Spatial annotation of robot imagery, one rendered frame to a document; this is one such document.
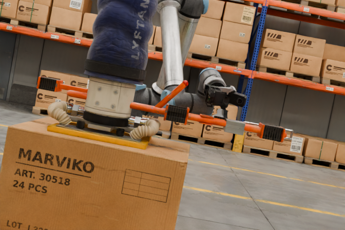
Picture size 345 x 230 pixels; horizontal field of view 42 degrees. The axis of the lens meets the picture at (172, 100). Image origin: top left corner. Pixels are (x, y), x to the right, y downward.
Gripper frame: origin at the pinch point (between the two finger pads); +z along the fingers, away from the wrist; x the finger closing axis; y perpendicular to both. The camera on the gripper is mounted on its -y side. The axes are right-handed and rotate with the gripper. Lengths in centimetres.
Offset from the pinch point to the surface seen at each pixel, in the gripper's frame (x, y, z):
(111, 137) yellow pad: -11.5, 42.4, 10.7
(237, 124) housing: -3.2, -1.9, 5.2
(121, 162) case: -15.1, 38.3, 20.4
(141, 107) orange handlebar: -4.1, 32.6, -0.9
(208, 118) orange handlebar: -3.4, 8.6, 3.0
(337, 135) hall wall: -311, -489, -721
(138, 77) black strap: 6.9, 35.4, -1.8
